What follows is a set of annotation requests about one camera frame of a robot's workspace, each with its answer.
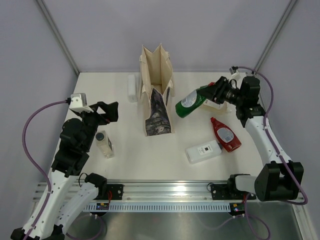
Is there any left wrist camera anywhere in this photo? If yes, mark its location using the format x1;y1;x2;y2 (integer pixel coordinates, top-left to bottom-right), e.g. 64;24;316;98
69;93;93;113

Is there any aluminium mounting rail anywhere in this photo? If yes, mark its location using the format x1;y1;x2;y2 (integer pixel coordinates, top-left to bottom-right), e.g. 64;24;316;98
32;178;305;202

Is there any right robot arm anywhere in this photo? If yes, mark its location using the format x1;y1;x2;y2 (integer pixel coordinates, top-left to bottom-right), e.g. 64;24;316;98
198;76;304;204

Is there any white rectangular bottle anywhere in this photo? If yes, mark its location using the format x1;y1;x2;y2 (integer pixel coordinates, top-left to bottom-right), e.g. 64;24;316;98
185;140;223;165

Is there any green bottle red cap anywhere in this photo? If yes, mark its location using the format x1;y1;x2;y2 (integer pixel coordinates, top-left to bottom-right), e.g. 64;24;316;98
175;82;214;118

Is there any left frame post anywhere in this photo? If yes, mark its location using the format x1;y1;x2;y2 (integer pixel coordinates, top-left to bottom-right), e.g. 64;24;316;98
33;0;81;77

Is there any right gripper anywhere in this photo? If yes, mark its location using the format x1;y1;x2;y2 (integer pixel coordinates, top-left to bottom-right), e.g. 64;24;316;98
198;76;245;107

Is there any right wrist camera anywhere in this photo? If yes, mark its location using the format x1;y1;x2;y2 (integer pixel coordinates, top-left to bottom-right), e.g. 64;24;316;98
229;66;241;81

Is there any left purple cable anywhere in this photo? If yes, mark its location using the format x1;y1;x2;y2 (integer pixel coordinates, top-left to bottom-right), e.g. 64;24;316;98
22;98;110;240

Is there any frame post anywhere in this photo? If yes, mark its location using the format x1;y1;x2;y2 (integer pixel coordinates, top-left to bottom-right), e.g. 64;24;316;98
253;0;299;71
33;0;81;77

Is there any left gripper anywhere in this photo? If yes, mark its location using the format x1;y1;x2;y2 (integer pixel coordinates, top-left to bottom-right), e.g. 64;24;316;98
76;101;118;151

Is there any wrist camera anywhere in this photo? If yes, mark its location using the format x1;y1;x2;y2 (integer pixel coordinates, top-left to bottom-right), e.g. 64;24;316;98
69;93;93;113
229;66;241;81

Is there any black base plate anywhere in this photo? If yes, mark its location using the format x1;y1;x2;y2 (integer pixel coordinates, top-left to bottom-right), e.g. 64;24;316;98
95;184;124;201
206;182;248;201

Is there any white bottle behind bag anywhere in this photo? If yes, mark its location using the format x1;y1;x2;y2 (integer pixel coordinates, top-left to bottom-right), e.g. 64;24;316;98
127;74;138;103

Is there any right frame post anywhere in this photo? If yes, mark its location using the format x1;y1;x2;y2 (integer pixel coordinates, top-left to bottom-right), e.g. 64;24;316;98
253;0;299;71

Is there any white slotted cable duct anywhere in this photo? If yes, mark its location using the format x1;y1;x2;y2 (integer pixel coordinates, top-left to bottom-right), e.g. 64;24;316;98
83;202;231;213

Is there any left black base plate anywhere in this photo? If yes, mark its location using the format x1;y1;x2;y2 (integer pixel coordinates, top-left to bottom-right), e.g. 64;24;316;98
95;184;124;201

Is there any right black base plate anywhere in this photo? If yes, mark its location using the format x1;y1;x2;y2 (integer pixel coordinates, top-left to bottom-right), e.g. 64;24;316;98
206;182;248;201

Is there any red bottle white label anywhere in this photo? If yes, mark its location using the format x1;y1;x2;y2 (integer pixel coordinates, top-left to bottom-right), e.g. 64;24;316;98
210;117;242;153

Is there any clear square bottle black cap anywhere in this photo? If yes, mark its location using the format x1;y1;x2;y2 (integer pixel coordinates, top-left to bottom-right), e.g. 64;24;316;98
95;130;115;159

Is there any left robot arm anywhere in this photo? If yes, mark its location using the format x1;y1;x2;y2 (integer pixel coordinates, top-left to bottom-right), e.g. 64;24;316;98
10;98;119;240

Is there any beige canvas tote bag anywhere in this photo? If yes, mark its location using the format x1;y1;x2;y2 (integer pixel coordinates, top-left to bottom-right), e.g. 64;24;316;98
138;44;175;137

